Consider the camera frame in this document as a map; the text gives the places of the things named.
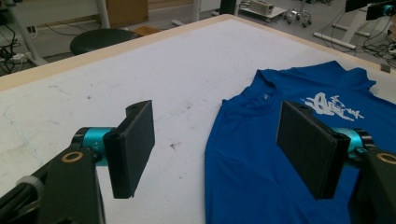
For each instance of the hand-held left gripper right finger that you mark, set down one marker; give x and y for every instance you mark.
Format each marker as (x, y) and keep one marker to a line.
(308, 149)

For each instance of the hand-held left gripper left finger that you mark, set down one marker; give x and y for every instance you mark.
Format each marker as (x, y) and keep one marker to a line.
(130, 149)

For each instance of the blue t-shirt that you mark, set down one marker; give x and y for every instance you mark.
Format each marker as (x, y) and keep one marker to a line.
(249, 174)

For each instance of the dark grey tape piece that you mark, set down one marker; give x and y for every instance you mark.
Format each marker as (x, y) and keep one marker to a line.
(385, 68)

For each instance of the chrome caster base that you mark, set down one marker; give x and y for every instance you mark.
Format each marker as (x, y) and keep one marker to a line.
(297, 15)

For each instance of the white table mat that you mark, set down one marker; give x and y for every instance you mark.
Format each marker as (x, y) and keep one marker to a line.
(186, 77)

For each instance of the black round stool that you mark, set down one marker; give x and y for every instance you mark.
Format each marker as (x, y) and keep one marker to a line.
(99, 40)

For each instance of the white box device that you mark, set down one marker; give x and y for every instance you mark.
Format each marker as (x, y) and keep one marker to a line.
(261, 6)

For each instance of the orange tray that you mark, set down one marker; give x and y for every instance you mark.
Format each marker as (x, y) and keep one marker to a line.
(146, 30)

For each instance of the white desk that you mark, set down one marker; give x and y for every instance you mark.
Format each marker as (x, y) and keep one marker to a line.
(103, 15)

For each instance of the large cardboard box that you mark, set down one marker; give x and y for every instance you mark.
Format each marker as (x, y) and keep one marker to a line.
(127, 12)

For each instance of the white power strip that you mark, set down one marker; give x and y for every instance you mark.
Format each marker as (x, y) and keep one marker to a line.
(17, 58)

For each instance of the white stand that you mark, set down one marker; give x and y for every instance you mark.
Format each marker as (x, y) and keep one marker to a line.
(196, 9)

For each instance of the white table frame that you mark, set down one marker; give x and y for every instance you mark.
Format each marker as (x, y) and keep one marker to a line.
(334, 39)

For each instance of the black frame post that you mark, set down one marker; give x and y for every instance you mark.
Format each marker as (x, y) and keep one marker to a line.
(228, 6)

